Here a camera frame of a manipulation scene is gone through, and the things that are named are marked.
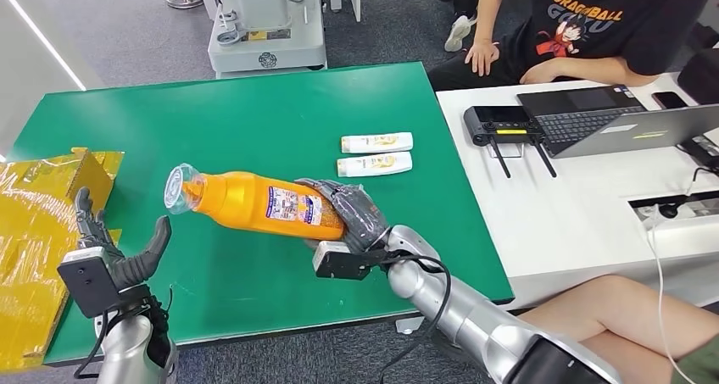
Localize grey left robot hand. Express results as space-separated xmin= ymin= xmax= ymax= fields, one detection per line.
xmin=73 ymin=187 xmax=172 ymax=292

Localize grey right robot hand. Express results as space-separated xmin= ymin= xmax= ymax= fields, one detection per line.
xmin=294 ymin=177 xmax=393 ymax=255

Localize orange bottle with clear cap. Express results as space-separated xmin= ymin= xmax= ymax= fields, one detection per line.
xmin=164 ymin=163 xmax=347 ymax=242

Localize white shampoo bottle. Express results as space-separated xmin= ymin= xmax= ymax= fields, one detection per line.
xmin=337 ymin=151 xmax=414 ymax=179
xmin=341 ymin=131 xmax=415 ymax=155

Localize yellow film-wrapped cardboard box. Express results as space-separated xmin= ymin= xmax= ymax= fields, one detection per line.
xmin=0 ymin=147 xmax=125 ymax=374

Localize black controller with antennas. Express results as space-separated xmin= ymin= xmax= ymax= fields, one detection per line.
xmin=463 ymin=104 xmax=558 ymax=179

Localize white machine base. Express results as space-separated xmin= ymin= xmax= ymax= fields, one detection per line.
xmin=206 ymin=0 xmax=329 ymax=80

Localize person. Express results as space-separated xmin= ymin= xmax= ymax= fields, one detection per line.
xmin=437 ymin=0 xmax=484 ymax=53
xmin=426 ymin=0 xmax=717 ymax=92
xmin=516 ymin=275 xmax=719 ymax=384

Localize laptop with grey lid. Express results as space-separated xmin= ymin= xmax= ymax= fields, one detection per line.
xmin=516 ymin=83 xmax=719 ymax=159

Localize black smartphone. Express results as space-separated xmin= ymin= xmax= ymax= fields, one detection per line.
xmin=651 ymin=91 xmax=689 ymax=111

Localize black power adapter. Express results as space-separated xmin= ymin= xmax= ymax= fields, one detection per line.
xmin=677 ymin=135 xmax=719 ymax=172

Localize black chair back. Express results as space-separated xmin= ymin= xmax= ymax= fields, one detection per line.
xmin=677 ymin=47 xmax=719 ymax=106

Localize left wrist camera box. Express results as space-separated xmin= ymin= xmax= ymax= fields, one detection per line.
xmin=57 ymin=246 xmax=122 ymax=319

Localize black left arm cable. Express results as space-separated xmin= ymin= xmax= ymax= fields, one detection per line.
xmin=73 ymin=311 xmax=114 ymax=380

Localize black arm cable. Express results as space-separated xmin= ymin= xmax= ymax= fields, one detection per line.
xmin=376 ymin=252 xmax=454 ymax=384
xmin=73 ymin=311 xmax=114 ymax=380

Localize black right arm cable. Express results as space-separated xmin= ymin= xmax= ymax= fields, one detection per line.
xmin=376 ymin=252 xmax=454 ymax=384

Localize white cable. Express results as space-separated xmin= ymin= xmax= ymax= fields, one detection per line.
xmin=645 ymin=173 xmax=698 ymax=384

